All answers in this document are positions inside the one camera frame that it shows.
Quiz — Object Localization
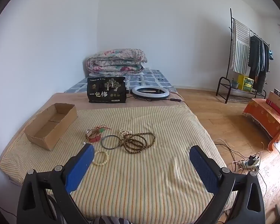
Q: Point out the cream bead bracelet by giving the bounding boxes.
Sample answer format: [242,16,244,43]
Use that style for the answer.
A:
[91,150,109,167]

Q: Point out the red strap wristwatch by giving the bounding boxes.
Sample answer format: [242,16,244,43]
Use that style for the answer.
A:
[85,128,102,143]

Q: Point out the dark thin bangle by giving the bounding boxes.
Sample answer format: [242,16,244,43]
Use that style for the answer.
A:
[100,135,120,150]

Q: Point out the small pearl bead bracelet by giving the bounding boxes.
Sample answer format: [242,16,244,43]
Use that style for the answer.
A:
[118,128,132,137]

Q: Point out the brown wooden bead necklace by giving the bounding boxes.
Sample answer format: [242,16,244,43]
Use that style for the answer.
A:
[118,131,156,155]

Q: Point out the red cord jade pendant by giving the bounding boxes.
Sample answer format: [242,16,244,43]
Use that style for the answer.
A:
[94,124,111,133]

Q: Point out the white power strip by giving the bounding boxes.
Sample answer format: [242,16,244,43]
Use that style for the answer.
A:
[239,155,260,170]

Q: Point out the open cardboard box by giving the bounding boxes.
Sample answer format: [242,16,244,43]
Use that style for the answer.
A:
[24,103,78,151]

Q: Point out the striped yellow towel blanket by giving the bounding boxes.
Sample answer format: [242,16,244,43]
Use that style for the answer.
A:
[0,105,225,223]

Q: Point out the pink brown blanket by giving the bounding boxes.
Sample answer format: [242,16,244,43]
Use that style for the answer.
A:
[40,93,187,110]

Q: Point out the orange cloth covered table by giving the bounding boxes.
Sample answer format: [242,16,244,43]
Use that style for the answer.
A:
[243,99,280,151]

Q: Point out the black snack bag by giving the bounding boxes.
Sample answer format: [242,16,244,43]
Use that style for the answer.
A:
[87,77,127,103]

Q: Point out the yellow green box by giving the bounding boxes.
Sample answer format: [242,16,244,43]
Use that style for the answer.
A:
[237,74,254,93]

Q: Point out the stacked boxes on table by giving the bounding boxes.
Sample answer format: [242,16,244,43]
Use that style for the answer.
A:
[266,89,280,114]

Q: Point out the folded floral quilt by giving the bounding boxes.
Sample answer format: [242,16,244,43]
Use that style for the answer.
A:
[85,49,148,76]

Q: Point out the blue checked bed sheet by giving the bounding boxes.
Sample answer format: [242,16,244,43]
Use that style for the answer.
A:
[65,68,177,93]

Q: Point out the striped hanging cloth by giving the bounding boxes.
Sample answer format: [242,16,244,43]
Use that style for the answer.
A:
[230,19,250,74]

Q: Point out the dark hanging clothes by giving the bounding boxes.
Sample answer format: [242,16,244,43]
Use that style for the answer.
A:
[248,35,270,93]

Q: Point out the black clothes rack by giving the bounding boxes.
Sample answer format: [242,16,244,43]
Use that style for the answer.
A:
[215,10,272,104]

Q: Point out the floor cables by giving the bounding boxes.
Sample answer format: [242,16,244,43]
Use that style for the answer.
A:
[214,138,271,175]

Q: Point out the white ring light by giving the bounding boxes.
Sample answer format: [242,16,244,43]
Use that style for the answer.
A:
[131,86,170,100]

